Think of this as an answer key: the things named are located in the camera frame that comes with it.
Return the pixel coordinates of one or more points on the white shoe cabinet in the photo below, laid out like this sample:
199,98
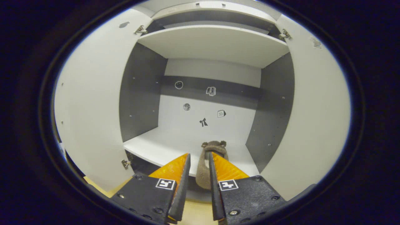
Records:
212,47

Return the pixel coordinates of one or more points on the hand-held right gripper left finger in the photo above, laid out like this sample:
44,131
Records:
182,193

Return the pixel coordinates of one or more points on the brown fuzzy shoe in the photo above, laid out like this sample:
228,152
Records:
203,170

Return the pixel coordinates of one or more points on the white cabinet door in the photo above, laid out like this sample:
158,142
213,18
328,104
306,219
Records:
90,103
312,109

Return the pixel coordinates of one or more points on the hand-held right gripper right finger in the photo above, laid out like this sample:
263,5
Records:
215,200

